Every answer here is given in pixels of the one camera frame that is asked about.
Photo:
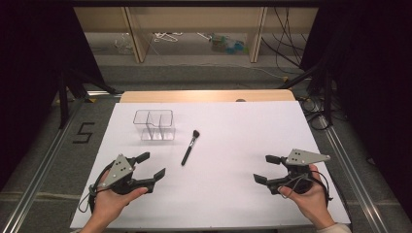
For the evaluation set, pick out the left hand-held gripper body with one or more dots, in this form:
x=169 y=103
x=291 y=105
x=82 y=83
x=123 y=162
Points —
x=119 y=170

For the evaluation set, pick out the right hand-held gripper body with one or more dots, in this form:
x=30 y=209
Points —
x=302 y=158

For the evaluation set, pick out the clear acrylic organizer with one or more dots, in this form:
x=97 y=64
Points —
x=154 y=124

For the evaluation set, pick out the black makeup brush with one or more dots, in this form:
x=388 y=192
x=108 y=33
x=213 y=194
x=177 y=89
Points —
x=189 y=149

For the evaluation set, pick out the person's left hand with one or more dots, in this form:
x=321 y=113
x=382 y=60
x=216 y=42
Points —
x=111 y=202

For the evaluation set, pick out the person's right hand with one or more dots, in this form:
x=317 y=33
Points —
x=312 y=200

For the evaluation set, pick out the white table sheet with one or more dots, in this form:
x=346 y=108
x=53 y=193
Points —
x=220 y=181

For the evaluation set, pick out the dark round table grommet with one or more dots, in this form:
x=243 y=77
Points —
x=240 y=100

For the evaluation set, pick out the black metal stand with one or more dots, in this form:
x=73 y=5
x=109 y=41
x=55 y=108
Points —
x=63 y=100
x=327 y=93

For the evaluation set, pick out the dark curtain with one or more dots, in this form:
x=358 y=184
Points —
x=29 y=64
x=372 y=81

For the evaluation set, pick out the clear plastic bag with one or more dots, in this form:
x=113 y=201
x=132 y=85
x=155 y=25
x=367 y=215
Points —
x=123 y=44

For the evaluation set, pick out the colourful plastic bag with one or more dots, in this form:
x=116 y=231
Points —
x=230 y=44

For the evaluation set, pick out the wooden shelf unit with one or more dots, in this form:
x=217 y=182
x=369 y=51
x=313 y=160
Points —
x=194 y=19

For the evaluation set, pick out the metal floor rail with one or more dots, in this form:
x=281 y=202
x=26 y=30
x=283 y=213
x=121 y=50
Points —
x=39 y=181
x=351 y=181

